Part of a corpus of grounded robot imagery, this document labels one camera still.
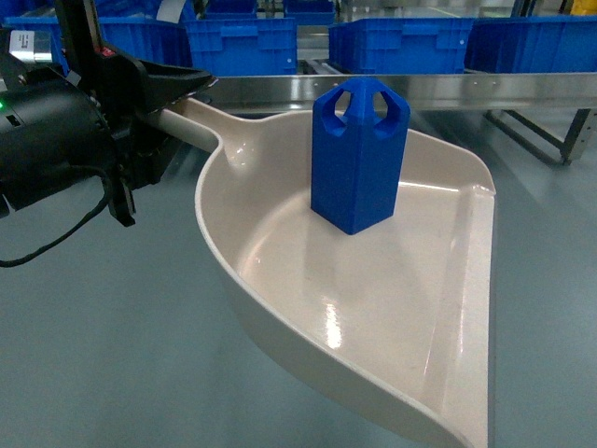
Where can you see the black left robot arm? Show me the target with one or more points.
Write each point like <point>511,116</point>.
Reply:
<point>81,38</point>

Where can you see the blue bin front right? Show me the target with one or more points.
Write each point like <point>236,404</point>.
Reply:
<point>395,46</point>

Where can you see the blue bin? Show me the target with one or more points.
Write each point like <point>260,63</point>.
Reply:
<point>557,44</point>
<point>145,39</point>
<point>395,46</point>
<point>245,47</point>

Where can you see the blue plastic block part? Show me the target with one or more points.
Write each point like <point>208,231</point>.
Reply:
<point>359,133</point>

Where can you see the stainless steel shelf rack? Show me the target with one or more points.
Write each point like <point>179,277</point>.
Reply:
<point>502,97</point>

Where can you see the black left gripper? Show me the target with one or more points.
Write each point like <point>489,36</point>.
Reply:
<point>58,129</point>

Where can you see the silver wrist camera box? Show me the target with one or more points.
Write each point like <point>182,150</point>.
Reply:
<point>30,46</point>

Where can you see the blue bin far left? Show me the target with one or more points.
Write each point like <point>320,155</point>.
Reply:
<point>145,39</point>

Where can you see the beige plastic dustpan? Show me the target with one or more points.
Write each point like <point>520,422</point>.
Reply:
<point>392,323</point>

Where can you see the blue bin far right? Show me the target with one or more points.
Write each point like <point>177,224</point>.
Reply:
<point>557,44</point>

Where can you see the blue bin front left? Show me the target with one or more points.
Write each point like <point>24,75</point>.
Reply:
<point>245,47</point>

